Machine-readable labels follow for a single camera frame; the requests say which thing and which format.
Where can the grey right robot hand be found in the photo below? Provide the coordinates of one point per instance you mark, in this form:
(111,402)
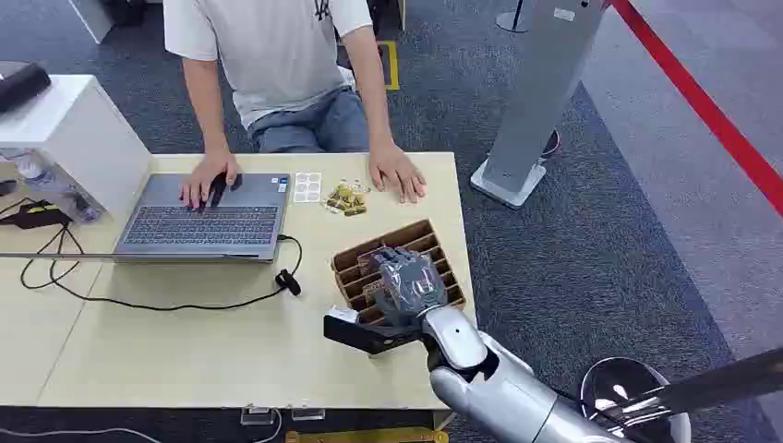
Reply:
(407,284)

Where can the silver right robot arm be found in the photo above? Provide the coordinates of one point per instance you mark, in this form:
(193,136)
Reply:
(508,391)

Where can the brown card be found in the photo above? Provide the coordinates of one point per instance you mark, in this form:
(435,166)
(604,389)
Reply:
(371,290)

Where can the wooden card box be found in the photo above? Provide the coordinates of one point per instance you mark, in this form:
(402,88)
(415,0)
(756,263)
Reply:
(416,238)

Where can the bag of yellow small parts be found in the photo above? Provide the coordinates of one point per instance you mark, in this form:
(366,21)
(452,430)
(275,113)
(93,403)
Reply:
(347,199)

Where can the person's left hand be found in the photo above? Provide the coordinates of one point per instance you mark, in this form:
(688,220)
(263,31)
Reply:
(396,171)

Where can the person's hand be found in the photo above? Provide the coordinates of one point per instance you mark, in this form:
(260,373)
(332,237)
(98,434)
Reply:
(396,171)
(205,174)

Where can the white sticker sheet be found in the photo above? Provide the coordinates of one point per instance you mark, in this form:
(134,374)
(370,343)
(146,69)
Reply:
(307,187)

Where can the yellow metal bar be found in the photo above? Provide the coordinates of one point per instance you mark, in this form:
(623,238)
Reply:
(367,436)

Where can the clear plastic clip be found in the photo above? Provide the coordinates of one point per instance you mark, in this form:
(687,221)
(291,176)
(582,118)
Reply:
(257,417)
(308,414)

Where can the grey laptop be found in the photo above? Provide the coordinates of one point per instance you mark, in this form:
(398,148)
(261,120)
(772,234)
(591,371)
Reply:
(202,226)

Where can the grey pillar stand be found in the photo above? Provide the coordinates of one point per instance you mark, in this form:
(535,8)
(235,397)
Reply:
(538,104)

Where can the person's right hand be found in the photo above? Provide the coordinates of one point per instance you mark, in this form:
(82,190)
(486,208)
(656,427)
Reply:
(205,174)

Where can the person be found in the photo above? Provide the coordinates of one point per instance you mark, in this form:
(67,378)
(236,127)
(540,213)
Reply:
(281,55)

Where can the dark grey bar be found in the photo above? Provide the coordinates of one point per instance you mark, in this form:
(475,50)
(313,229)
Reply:
(722,382)

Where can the red barrier belt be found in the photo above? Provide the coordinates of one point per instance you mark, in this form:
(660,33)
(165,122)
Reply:
(703,104)

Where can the white cabinet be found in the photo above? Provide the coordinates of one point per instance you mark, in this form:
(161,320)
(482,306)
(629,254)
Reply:
(73,134)

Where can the clear plastic bottle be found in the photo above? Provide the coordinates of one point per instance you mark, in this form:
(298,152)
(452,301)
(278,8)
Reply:
(37,174)

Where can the white furniture panel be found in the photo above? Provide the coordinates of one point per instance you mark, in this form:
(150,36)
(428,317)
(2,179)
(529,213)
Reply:
(92,18)

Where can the black case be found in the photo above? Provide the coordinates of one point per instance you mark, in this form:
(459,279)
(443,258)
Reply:
(21,85)

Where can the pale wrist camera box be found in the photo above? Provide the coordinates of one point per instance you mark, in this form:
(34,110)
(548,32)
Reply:
(361,336)

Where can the yellow floor frame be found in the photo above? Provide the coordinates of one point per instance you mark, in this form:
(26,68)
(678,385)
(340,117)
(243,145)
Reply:
(391,67)

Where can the round post base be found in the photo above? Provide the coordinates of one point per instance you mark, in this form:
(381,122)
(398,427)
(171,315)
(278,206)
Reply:
(512,21)

